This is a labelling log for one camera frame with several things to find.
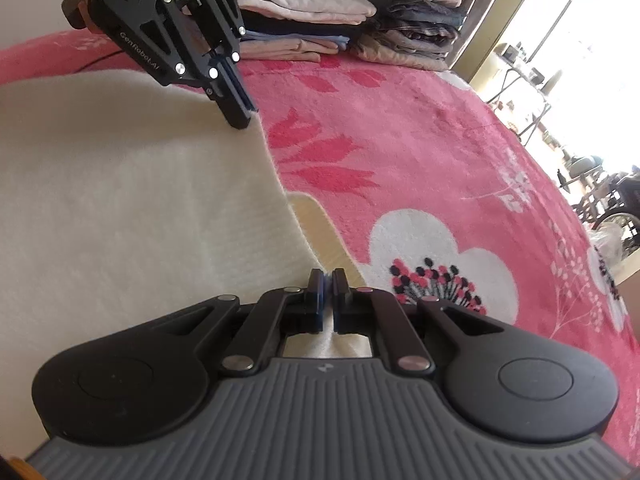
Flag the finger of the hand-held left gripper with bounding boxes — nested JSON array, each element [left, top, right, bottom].
[[105, 0, 253, 130], [196, 0, 260, 115]]

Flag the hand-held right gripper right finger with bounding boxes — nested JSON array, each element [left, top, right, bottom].
[[331, 268, 506, 376]]

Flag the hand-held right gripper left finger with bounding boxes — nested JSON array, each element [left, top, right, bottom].
[[150, 269, 327, 377]]

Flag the cream knit sweater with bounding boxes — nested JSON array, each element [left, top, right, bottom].
[[0, 67, 371, 461]]

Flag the stacks of folded clothes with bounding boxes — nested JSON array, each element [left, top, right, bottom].
[[232, 0, 468, 72]]

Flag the pink floral blanket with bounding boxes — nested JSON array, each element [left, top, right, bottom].
[[0, 27, 640, 480]]

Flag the white plastic bag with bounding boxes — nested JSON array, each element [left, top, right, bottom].
[[587, 222, 628, 261]]

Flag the grey round stool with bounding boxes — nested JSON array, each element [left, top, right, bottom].
[[557, 155, 608, 196]]

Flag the metal folding table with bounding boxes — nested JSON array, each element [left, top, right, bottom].
[[487, 40, 556, 136]]

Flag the wheelchair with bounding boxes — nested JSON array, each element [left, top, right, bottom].
[[575, 170, 640, 256]]

